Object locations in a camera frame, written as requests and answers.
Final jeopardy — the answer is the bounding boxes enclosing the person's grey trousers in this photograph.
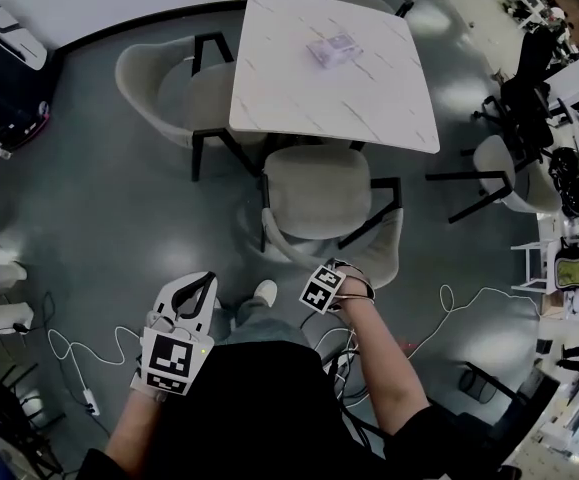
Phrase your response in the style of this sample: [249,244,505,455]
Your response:
[211,297,315,349]

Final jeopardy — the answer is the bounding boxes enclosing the black cable bundle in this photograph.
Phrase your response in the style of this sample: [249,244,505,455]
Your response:
[547,146,579,218]

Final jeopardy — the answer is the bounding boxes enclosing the black office chair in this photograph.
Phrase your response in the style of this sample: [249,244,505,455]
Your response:
[471,80,573,169]

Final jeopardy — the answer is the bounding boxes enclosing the white marble square table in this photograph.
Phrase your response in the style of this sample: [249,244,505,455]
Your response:
[227,0,442,155]

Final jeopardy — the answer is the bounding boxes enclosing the person's left forearm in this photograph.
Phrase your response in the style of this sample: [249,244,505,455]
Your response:
[103,390,170,462]

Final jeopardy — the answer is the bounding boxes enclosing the yellow-green backpack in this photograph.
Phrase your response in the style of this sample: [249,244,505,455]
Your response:
[554,237,579,292]

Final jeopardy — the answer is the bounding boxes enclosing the white power strip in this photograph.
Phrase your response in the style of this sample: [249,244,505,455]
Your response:
[81,388,103,417]

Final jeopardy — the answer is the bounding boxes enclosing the person's right forearm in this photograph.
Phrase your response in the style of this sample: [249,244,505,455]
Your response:
[341,295,433,437]

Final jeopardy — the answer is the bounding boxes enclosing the person's right hand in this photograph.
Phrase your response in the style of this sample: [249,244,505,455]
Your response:
[336,266,376,310]

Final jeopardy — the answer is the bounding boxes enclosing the person's left white shoe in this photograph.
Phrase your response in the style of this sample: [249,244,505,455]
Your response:
[252,278,279,307]

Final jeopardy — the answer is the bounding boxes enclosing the clear plastic box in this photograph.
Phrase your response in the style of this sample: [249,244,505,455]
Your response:
[306,31,365,69]

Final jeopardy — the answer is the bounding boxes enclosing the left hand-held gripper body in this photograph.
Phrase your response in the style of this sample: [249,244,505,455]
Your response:
[129,311,216,403]

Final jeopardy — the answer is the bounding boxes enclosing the white power cable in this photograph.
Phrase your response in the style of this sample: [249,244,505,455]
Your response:
[47,325,145,399]

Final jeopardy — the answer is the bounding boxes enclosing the long white cable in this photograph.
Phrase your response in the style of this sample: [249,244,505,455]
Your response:
[396,283,543,364]

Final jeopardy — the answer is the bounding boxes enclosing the person's black shirt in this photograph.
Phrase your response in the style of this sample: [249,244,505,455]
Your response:
[76,340,470,480]

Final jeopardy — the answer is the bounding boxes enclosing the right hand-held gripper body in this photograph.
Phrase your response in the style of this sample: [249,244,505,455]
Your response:
[297,257,355,315]

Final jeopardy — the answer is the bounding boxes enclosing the thin black cable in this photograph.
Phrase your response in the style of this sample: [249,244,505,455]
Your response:
[12,290,58,334]

